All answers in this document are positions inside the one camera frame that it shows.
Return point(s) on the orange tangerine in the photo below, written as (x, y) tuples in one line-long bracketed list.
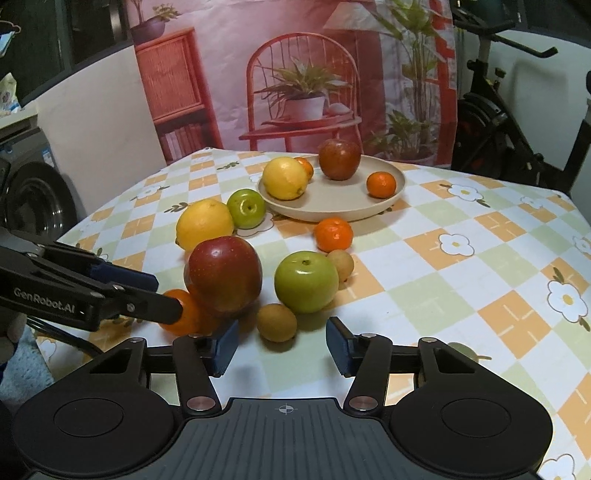
[(381, 184), (189, 318), (305, 168), (333, 235)]

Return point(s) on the grey washing machine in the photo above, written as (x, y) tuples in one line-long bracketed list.
[(41, 194)]

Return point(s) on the black exercise bike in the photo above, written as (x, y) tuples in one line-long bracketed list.
[(489, 124)]

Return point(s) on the white board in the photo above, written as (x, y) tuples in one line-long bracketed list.
[(101, 129)]

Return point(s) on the checkered flower tablecloth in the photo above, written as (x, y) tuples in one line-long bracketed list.
[(438, 286)]

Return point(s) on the beige round plate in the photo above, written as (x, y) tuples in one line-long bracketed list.
[(332, 198)]

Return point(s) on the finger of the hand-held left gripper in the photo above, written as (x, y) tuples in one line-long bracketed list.
[(127, 278), (152, 308)]

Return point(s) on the small green apple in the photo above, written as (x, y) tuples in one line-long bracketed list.
[(245, 208)]

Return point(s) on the yellow lemon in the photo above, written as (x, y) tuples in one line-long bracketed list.
[(203, 224), (284, 177)]

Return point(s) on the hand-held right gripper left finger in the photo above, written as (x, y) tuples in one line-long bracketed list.
[(226, 346)]

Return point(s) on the printed pink backdrop cloth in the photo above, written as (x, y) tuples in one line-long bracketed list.
[(221, 69)]

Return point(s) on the large red apple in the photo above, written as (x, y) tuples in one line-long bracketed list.
[(224, 274)]

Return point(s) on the white plastic bag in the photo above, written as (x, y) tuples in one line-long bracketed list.
[(9, 94)]

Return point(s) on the person's left hand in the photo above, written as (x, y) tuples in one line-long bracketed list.
[(10, 331)]

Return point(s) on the small brown round fruit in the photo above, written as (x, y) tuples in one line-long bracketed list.
[(276, 323), (344, 266)]

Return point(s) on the large green apple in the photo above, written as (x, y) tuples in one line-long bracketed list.
[(306, 281)]

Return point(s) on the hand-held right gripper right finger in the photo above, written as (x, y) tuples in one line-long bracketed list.
[(337, 348)]

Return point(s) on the small red apple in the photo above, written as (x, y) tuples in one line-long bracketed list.
[(339, 159)]

